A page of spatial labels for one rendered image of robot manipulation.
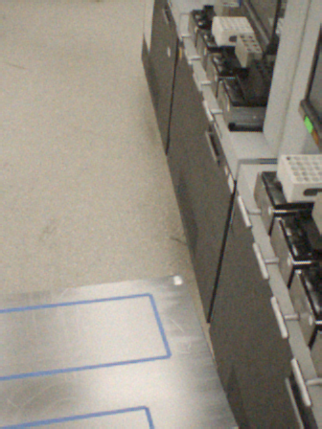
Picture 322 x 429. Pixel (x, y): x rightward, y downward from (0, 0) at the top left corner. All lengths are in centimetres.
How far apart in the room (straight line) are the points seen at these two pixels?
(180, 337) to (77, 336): 17
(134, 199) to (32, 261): 51
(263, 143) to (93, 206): 104
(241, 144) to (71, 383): 88
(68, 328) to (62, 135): 193
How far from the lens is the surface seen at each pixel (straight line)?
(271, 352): 150
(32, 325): 116
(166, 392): 108
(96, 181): 275
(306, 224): 140
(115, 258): 243
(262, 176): 152
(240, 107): 175
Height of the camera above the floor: 171
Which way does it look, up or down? 41 degrees down
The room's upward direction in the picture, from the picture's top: 6 degrees clockwise
